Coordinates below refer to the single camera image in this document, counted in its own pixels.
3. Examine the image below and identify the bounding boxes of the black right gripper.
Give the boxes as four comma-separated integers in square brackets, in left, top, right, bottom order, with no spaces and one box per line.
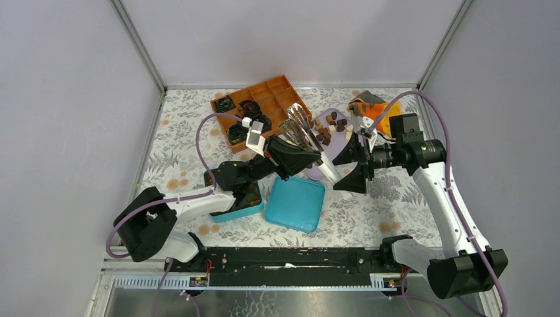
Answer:
[331,130,401,194]

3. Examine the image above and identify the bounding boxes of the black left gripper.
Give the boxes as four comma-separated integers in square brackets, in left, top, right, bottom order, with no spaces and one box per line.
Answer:
[242,133,319,188]

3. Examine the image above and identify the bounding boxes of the metal serving tongs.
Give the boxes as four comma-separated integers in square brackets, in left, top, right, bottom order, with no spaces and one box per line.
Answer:
[279,103,341,184]

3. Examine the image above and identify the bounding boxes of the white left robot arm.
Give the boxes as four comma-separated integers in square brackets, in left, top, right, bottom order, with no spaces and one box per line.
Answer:
[108,136,321,271]

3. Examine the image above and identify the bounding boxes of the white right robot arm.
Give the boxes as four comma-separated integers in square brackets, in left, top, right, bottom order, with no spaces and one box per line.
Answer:
[333,114,508,299]

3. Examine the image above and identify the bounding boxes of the teal chocolate box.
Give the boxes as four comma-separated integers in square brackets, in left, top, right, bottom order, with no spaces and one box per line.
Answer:
[209,168,264,223]

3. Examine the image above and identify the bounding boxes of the rolled dark patterned tie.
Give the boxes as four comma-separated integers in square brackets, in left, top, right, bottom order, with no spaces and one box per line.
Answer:
[252,114,272,133]

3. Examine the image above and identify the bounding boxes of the lavender plastic tray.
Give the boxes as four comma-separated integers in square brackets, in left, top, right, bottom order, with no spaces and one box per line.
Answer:
[300,108,376,183]

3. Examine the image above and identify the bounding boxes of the pile of assorted chocolates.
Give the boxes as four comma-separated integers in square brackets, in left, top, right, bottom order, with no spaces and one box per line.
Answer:
[310,108,353,149]

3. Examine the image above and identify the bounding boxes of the teal box lid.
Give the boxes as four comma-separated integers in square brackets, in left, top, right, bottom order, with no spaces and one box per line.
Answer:
[264,176,326,233]

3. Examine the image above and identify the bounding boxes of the wooden compartment tray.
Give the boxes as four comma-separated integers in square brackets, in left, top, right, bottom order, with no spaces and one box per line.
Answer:
[211,75,312,137]

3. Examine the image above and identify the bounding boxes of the rolled dark green tie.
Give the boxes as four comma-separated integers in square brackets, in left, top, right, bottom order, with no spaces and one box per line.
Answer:
[227,123,248,145]

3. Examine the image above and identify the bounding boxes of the orange grey cloth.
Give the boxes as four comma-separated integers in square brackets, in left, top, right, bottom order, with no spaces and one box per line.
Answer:
[347,90,402,137]

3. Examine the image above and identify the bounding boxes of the rolled dark floral tie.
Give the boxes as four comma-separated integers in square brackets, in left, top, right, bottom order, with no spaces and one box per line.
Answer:
[213,95,236,113]

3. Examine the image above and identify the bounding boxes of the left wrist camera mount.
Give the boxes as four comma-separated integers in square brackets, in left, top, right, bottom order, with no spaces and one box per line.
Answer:
[242,117,265,156]

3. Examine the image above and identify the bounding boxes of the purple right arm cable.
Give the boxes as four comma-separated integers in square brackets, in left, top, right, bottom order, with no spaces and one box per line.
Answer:
[369,90,509,317]

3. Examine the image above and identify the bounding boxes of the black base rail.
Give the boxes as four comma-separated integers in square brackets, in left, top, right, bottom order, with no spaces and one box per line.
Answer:
[170,247,405,291]

